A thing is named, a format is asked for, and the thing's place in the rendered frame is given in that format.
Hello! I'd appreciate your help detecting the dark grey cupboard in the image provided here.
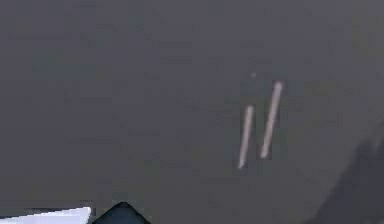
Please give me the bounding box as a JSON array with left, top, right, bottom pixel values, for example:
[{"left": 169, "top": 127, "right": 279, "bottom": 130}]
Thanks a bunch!
[{"left": 0, "top": 0, "right": 384, "bottom": 224}]

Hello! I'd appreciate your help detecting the black pointed shape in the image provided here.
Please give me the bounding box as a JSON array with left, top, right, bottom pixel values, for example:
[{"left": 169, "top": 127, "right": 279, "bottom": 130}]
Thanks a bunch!
[{"left": 91, "top": 201, "right": 152, "bottom": 224}]

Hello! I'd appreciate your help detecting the pale bar handle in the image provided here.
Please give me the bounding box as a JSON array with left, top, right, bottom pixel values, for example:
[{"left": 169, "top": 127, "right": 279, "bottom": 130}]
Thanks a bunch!
[
  {"left": 259, "top": 80, "right": 285, "bottom": 160},
  {"left": 237, "top": 104, "right": 255, "bottom": 170}
]

